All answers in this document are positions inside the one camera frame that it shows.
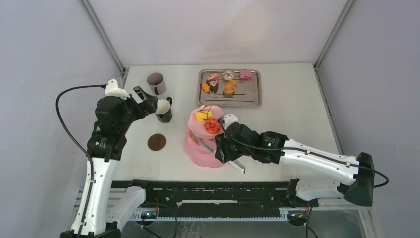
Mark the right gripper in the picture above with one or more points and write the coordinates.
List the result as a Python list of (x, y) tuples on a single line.
[(223, 152)]

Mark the aluminium frame post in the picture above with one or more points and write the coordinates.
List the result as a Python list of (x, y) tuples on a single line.
[(97, 25), (337, 26)]

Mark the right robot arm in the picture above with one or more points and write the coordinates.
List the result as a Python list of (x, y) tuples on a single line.
[(347, 177)]

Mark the white donut with chocolate drizzle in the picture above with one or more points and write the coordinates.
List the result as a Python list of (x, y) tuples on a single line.
[(228, 75)]

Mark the orange fish-shaped cake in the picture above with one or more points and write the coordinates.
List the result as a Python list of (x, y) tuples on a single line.
[(205, 87)]

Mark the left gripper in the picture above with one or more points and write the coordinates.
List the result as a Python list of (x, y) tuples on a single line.
[(148, 105)]

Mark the round golden bread bun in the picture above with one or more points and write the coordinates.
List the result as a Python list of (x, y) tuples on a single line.
[(228, 90)]

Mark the dark brown round coaster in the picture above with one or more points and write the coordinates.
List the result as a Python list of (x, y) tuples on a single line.
[(156, 142)]

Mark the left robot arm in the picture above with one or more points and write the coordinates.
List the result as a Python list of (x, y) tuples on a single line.
[(115, 113)]

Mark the pink three-tier cake stand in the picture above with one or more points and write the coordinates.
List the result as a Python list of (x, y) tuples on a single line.
[(197, 153)]

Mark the right aluminium frame post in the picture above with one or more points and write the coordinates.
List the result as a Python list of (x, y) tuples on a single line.
[(337, 26)]

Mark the stainless steel food tongs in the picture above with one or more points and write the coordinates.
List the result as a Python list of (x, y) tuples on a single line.
[(235, 164)]

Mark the pink square cake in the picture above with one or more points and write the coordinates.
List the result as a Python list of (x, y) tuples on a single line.
[(245, 75)]

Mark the black cup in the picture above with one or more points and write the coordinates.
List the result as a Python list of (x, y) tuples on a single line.
[(163, 111)]

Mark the red cake slice with orange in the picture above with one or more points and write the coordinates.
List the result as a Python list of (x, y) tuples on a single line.
[(213, 77)]

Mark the left aluminium frame post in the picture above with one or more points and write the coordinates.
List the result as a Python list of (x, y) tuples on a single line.
[(97, 25)]

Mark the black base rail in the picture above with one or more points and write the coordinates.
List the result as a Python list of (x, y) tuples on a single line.
[(220, 200)]

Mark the chocolate cake slice with cream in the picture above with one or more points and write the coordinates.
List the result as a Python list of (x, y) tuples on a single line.
[(214, 85)]

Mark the mauve cup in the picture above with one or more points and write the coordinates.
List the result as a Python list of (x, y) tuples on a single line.
[(156, 83)]

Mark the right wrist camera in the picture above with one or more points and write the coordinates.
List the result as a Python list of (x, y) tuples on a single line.
[(228, 119)]

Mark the yellow cake slice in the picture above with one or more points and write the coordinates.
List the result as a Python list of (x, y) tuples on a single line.
[(203, 115)]

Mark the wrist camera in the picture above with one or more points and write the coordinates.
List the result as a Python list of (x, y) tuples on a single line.
[(112, 89), (228, 119)]

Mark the stainless steel serving tray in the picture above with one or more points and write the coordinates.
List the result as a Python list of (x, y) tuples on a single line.
[(247, 93)]

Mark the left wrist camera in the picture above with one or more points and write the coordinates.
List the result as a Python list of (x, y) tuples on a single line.
[(112, 89)]

